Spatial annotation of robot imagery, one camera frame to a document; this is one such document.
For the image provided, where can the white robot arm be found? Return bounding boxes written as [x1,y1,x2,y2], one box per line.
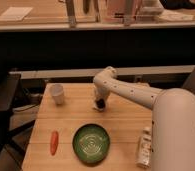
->
[93,66,195,171]

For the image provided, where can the white sponge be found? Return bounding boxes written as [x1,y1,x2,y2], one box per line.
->
[93,104,104,112]

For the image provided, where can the green round plate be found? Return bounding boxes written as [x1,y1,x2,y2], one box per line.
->
[72,124,110,165]

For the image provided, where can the white paper cup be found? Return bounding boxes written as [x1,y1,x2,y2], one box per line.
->
[50,84,64,105]

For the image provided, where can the orange carrot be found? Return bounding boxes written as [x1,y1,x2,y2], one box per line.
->
[50,131,59,155]

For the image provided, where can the white plastic bottle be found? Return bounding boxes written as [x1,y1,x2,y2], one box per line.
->
[136,127,151,168]

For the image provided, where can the black chair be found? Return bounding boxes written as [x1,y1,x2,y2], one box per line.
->
[0,74,35,156]

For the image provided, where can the white paper sheet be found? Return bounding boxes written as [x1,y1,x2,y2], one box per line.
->
[0,7,32,22]

